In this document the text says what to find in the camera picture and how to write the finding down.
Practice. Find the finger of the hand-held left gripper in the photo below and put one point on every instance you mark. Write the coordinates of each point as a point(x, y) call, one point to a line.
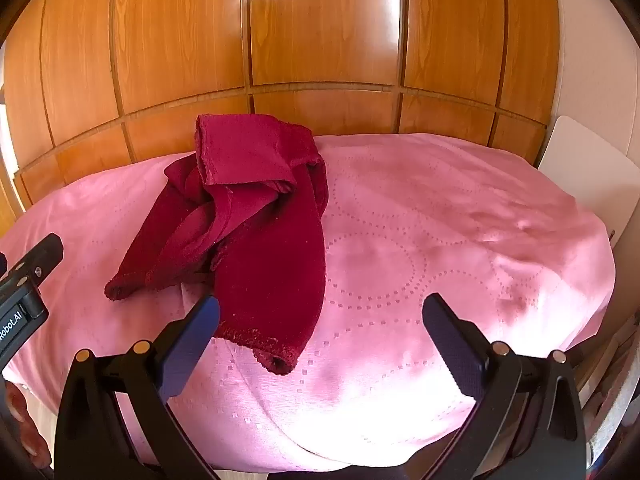
point(40, 256)

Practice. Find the pink bed blanket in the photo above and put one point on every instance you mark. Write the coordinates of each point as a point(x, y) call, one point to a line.
point(425, 240)

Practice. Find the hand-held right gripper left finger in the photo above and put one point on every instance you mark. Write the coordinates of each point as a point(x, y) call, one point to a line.
point(192, 340)

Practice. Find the wooden wardrobe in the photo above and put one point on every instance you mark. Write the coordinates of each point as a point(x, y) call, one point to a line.
point(320, 25)

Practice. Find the person's left hand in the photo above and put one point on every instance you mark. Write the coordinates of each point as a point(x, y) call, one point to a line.
point(20, 420)

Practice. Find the dark red cloth garment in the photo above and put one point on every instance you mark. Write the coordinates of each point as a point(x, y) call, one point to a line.
point(270, 260)

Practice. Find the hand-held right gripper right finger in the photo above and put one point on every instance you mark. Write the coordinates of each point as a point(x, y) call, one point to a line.
point(452, 340)

